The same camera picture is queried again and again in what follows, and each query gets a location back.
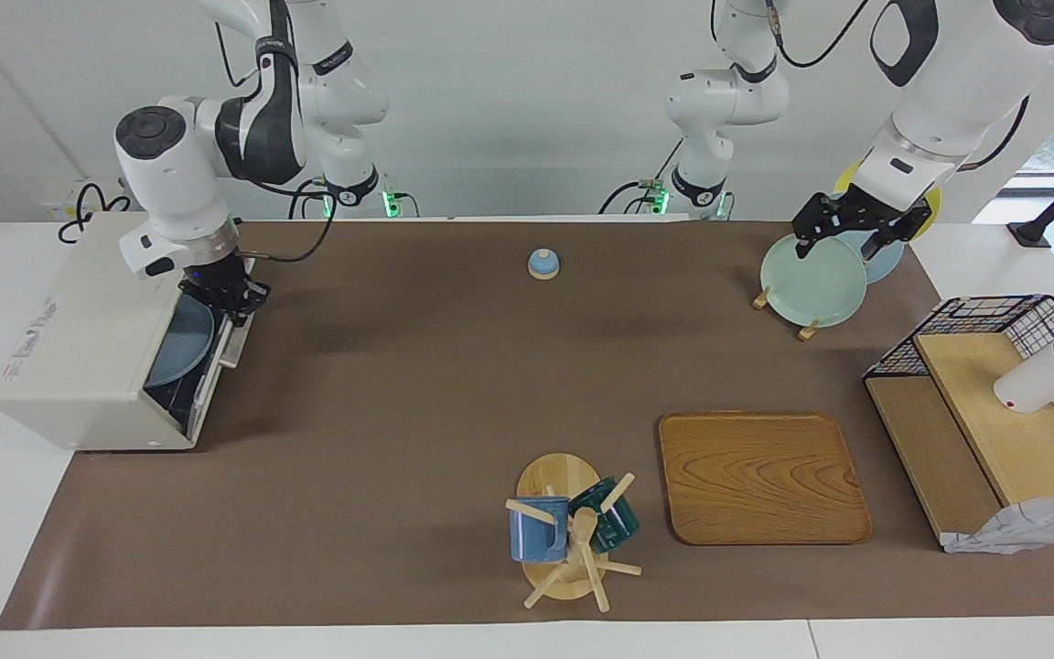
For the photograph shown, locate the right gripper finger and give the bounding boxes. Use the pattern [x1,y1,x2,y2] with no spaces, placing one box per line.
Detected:
[231,280,271,329]
[179,284,230,318]

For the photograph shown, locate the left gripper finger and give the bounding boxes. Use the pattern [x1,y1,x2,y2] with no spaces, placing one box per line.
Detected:
[861,206,932,264]
[792,197,844,260]

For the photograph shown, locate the light blue serving plate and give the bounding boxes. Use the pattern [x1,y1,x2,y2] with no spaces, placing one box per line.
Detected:
[145,295,217,390]

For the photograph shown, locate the toaster oven glass door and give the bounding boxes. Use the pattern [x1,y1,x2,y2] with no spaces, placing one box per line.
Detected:
[181,311,253,438]

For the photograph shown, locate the cream toaster oven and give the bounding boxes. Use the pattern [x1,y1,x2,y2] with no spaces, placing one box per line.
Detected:
[0,212,258,451]

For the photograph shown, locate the light blue racked plate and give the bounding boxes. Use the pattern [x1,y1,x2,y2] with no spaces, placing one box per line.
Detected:
[829,190,906,286]

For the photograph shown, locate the yellow plate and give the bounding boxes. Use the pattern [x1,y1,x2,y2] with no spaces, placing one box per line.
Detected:
[834,161,942,242]

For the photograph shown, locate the pale green plate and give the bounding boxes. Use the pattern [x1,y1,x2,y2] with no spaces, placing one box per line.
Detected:
[759,233,869,329]

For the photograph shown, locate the wooden plate rack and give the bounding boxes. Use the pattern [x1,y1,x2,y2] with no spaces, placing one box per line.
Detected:
[752,286,821,341]

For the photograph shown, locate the white power strip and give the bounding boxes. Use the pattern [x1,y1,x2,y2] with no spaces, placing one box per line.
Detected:
[44,178,130,226]

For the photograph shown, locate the brown table mat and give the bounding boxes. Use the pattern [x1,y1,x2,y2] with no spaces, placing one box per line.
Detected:
[0,220,1054,631]

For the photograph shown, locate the white cup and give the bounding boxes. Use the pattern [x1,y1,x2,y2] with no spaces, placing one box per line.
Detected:
[993,340,1054,414]

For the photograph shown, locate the wooden stepped shelf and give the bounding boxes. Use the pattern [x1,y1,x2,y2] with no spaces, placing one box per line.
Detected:
[864,331,1054,548]

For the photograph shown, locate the rectangular wooden tray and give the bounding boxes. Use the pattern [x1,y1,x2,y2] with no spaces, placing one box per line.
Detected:
[658,411,874,546]

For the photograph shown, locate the wooden mug tree stand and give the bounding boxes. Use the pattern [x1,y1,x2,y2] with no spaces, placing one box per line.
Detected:
[505,452,643,612]

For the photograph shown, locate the dark green mug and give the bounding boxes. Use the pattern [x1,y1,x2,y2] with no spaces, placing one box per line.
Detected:
[568,476,641,555]

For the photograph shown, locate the blue striped mug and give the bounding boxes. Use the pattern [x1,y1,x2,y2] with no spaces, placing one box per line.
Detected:
[509,496,571,563]

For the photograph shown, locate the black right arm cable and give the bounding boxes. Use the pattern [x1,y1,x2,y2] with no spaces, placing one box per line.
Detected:
[214,0,338,266]

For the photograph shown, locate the black wire basket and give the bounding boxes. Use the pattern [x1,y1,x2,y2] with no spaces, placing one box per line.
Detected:
[864,295,1054,486]

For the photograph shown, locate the black coiled wall cable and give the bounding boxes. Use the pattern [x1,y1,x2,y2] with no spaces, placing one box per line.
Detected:
[58,183,134,244]

